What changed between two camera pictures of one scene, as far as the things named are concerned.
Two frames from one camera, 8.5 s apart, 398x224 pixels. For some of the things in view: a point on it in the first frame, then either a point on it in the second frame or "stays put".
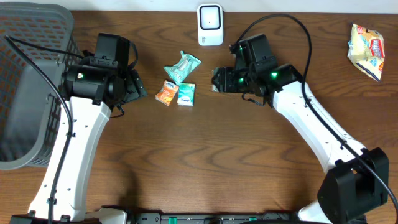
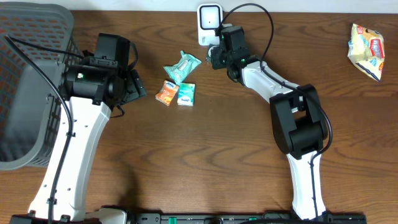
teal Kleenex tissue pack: x=186 y=94 stays put
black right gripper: x=224 y=83 to x=215 y=62
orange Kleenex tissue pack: x=167 y=93 stays put
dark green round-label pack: x=214 y=74 to x=208 y=59
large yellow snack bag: x=366 y=50 stays put
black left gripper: x=136 y=86 stays put
